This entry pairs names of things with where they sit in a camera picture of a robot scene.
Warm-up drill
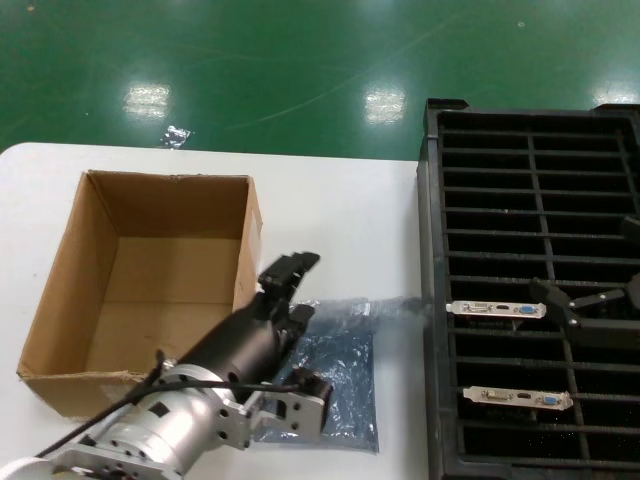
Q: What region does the crinkled grey antistatic bag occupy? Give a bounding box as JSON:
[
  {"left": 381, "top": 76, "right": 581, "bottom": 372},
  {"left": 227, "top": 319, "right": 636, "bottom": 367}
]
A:
[{"left": 254, "top": 327, "right": 381, "bottom": 455}]

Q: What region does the crumpled foil scrap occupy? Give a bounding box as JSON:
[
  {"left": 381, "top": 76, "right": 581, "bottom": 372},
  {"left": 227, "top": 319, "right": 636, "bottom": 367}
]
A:
[{"left": 159, "top": 124, "right": 194, "bottom": 150}]

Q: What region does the dark translucent antistatic bag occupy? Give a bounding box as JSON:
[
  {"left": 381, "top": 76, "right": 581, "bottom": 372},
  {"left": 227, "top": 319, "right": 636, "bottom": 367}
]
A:
[{"left": 292, "top": 294, "right": 436, "bottom": 341}]

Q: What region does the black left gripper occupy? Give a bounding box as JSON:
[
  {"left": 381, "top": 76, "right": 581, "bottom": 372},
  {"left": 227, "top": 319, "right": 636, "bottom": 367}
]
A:
[{"left": 174, "top": 251, "right": 321, "bottom": 387}]

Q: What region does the graphics card with metal bracket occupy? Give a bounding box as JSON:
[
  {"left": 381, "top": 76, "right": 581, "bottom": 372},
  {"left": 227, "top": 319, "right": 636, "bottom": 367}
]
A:
[
  {"left": 446, "top": 299, "right": 549, "bottom": 331},
  {"left": 462, "top": 385, "right": 574, "bottom": 412}
]

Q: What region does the brown cardboard box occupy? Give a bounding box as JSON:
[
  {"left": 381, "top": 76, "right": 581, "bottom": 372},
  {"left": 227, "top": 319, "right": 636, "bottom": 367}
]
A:
[{"left": 16, "top": 169, "right": 264, "bottom": 419}]

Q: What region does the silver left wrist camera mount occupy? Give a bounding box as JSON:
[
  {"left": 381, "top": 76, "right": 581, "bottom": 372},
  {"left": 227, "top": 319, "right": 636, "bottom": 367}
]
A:
[{"left": 217, "top": 367, "right": 335, "bottom": 451}]

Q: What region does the black slotted plastic container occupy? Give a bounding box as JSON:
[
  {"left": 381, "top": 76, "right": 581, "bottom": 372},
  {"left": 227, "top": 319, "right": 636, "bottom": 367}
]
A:
[{"left": 417, "top": 98, "right": 640, "bottom": 480}]

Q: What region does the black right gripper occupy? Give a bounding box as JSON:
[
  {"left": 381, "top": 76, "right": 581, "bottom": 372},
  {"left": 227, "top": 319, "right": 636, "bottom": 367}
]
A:
[{"left": 528, "top": 215, "right": 640, "bottom": 331}]

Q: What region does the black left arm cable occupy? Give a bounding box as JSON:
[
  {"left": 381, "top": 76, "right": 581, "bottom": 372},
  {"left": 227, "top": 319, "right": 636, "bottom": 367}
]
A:
[{"left": 37, "top": 349, "right": 301, "bottom": 459}]

